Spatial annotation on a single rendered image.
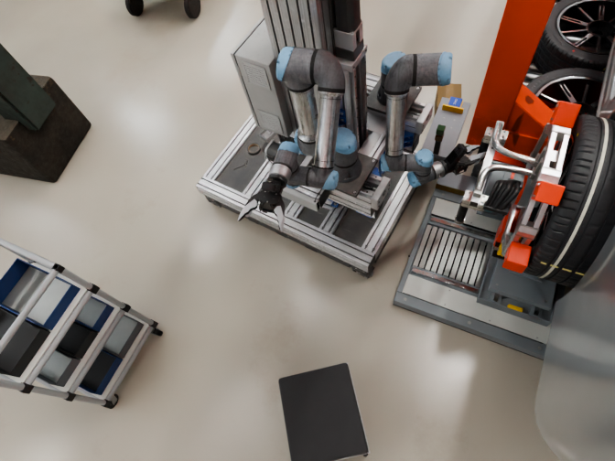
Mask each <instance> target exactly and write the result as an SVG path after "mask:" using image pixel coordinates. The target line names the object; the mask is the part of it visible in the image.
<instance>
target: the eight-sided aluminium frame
mask: <svg viewBox="0 0 615 461"><path fill-rule="evenodd" d="M547 136H548V141H547V145H546V149H545V154H544V159H543V163H542V165H541V168H540V170H539V173H538V176H537V179H536V181H535V185H536V183H537V182H538V181H546V182H550V183H554V184H557V185H558V182H559V179H560V177H561V174H562V167H563V163H564V159H565V155H566V149H567V144H568V140H569V138H570V136H571V128H567V127H563V126H559V125H554V124H550V123H547V124H546V125H545V127H544V130H543V132H542V134H541V136H540V138H539V140H538V142H537V143H536V145H535V147H534V150H533V152H531V154H530V157H534V158H536V156H537V155H540V154H538V152H539V150H540V149H541V147H542V145H543V143H544V141H545V139H546V137H547ZM556 141H560V145H559V148H558V155H557V159H556V163H555V166H554V168H551V167H549V164H550V160H551V156H552V153H553V149H554V145H555V143H556ZM535 185H534V189H535ZM534 189H533V192H532V194H531V197H530V198H529V201H528V203H527V206H526V208H525V207H522V206H518V205H514V204H511V209H510V213H509V216H508V219H507V222H506V226H505V229H504V232H503V234H502V240H501V243H502V256H504V257H505V254H506V250H507V248H508V247H509V245H510V244H511V242H512V241H515V242H519V239H520V237H523V240H522V242H521V244H524V245H529V244H530V243H531V241H533V240H534V238H535V236H536V234H537V232H538V231H539V227H540V224H541V221H542V219H543V217H544V215H545V212H546V209H547V207H548V204H545V203H541V205H540V207H539V210H538V211H537V214H536V216H535V219H534V222H531V221H528V220H529V218H530V215H531V213H532V210H533V208H534V204H535V200H531V198H532V195H533V194H534ZM516 208H518V209H521V210H520V213H519V216H518V220H517V222H516V226H515V230H514V232H510V229H511V226H512V223H513V216H514V213H515V210H516Z"/></svg>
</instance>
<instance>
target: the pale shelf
mask: <svg viewBox="0 0 615 461"><path fill-rule="evenodd" d="M448 101H449V98H444V97H442V99H441V102H440V104H439V106H438V108H437V112H436V115H435V117H434V120H433V122H432V124H431V126H430V128H429V131H428V133H427V136H426V140H425V141H424V144H423V146H422V149H428V150H430V151H431V152H432V153H433V151H434V146H435V136H436V131H437V126H438V125H439V124H441V125H445V126H446V130H445V133H444V137H443V140H442V142H441V146H440V150H439V151H440V152H439V154H438V155H434V158H437V159H441V160H445V159H446V158H447V156H448V155H449V154H450V153H451V152H452V150H453V149H454V148H455V146H456V144H457V141H458V139H459V135H460V132H461V129H462V127H463V124H464V122H465V120H466V117H467V114H468V111H469V107H470V102H463V103H462V106H461V108H464V110H463V114H461V113H454V112H449V111H445V110H442V106H443V104H448Z"/></svg>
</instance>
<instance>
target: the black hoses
mask: <svg viewBox="0 0 615 461"><path fill-rule="evenodd" d="M522 188H523V182H522V181H519V180H515V179H511V178H508V180H497V181H496V183H495V185H494V187H493V188H492V190H491V193H490V195H489V197H488V199H487V201H486V200H485V202H484V205H483V209H486V210H489V211H493V212H496V213H500V214H502V215H506V216H507V215H508V213H509V210H510V207H507V206H508V205H509V204H510V203H511V202H512V201H513V200H514V199H515V198H516V197H517V195H518V194H519V192H520V190H522ZM500 191H501V192H500ZM498 194H499V195H498Z"/></svg>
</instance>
